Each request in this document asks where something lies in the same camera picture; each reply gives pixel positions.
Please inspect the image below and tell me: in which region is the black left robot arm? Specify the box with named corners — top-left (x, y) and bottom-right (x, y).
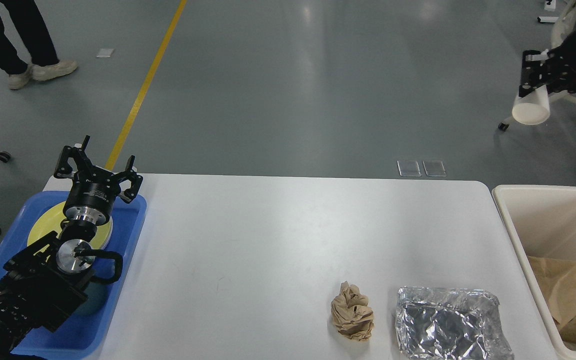
top-left (0, 136), bottom-right (143, 360)

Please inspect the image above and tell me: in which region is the pale green plate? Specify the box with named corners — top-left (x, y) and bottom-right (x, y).
top-left (97, 218), bottom-right (114, 250)

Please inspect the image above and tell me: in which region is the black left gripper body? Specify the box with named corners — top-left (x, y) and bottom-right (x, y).
top-left (62, 172), bottom-right (121, 226)

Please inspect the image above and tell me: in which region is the clear floor plate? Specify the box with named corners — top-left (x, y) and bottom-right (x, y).
top-left (397, 160), bottom-right (422, 177)
top-left (422, 160), bottom-right (447, 177)

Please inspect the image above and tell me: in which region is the clear floor plate left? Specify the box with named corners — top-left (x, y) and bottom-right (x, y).
top-left (397, 160), bottom-right (422, 177)

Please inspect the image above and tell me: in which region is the yellow plastic plate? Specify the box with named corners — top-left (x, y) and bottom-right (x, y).
top-left (26, 201), bottom-right (106, 249)

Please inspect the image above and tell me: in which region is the white plastic bin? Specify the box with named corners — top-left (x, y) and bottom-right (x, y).
top-left (492, 185), bottom-right (576, 360)

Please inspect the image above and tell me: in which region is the crumpled brown paper ball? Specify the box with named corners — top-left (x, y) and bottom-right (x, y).
top-left (330, 281), bottom-right (375, 342)

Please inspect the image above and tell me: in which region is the person in black with beige shoes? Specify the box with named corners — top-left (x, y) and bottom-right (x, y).
top-left (0, 0), bottom-right (79, 91)

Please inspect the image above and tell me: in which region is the silver foil bag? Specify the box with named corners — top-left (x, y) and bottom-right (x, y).
top-left (393, 286), bottom-right (515, 360)

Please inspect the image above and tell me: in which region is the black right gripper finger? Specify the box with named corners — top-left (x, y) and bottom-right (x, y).
top-left (545, 75), bottom-right (576, 95)
top-left (518, 50), bottom-right (566, 97)

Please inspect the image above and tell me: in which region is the crushed white paper cup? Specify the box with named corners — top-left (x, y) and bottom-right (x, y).
top-left (511, 85), bottom-right (551, 126)

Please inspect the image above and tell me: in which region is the office chair with castors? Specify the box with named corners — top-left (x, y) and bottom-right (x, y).
top-left (498, 0), bottom-right (576, 132)

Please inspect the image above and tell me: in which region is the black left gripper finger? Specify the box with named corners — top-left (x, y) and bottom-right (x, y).
top-left (115, 155), bottom-right (143, 204)
top-left (54, 135), bottom-right (95, 183)

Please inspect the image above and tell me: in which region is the clear floor plate right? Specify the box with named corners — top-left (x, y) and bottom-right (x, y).
top-left (422, 160), bottom-right (447, 177)

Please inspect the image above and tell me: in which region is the brown paper bag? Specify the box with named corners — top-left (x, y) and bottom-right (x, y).
top-left (527, 256), bottom-right (576, 345)

